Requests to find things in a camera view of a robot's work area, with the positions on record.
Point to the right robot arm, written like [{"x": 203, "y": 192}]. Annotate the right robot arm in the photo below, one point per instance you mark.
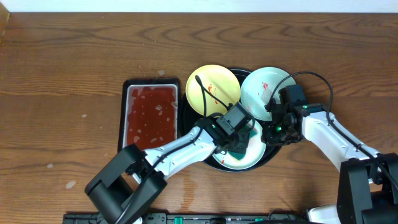
[{"x": 367, "y": 189}]

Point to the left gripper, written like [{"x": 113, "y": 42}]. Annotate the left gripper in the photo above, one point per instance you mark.
[{"x": 241, "y": 142}]

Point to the black round serving tray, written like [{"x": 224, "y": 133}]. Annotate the black round serving tray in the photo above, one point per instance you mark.
[{"x": 187, "y": 117}]

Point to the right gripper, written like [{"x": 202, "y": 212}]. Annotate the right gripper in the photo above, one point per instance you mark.
[{"x": 268, "y": 137}]

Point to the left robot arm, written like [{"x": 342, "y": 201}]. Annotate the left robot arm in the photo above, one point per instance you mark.
[{"x": 130, "y": 182}]

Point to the light blue plate front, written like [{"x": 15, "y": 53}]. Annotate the light blue plate front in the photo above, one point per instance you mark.
[{"x": 255, "y": 151}]

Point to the light blue plate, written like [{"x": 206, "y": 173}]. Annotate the light blue plate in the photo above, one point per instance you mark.
[
  {"x": 257, "y": 88},
  {"x": 255, "y": 151}
]

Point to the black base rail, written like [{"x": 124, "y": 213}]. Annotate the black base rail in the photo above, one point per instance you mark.
[{"x": 163, "y": 218}]

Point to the black rectangular water tray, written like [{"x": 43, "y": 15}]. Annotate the black rectangular water tray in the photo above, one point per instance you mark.
[{"x": 149, "y": 110}]

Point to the light blue plate upper right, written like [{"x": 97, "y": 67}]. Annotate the light blue plate upper right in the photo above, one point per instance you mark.
[{"x": 257, "y": 88}]

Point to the green scrubbing sponge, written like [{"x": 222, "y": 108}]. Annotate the green scrubbing sponge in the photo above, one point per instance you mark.
[{"x": 241, "y": 154}]

